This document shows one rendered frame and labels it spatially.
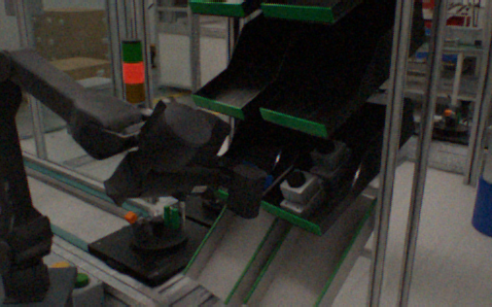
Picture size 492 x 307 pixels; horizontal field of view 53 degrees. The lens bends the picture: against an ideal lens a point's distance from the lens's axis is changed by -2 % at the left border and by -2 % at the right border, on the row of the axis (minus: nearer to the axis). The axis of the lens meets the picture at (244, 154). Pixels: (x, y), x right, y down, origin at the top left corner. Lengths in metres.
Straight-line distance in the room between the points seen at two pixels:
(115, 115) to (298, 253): 0.48
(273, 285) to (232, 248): 0.12
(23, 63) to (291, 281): 0.57
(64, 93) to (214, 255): 0.51
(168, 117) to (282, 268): 0.50
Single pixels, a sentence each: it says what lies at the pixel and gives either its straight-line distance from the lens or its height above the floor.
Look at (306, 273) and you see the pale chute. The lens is 0.92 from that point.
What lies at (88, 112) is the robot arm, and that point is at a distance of 0.60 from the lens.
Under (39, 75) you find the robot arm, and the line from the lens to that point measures 0.68.
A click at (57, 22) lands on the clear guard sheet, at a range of 1.61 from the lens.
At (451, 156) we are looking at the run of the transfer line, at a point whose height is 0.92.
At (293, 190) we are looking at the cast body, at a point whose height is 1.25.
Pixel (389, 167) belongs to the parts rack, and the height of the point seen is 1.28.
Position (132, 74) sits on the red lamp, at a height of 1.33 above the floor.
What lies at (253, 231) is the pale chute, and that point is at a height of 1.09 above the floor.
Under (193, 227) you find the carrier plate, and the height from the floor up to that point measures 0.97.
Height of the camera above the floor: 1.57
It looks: 20 degrees down
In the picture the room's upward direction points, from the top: straight up
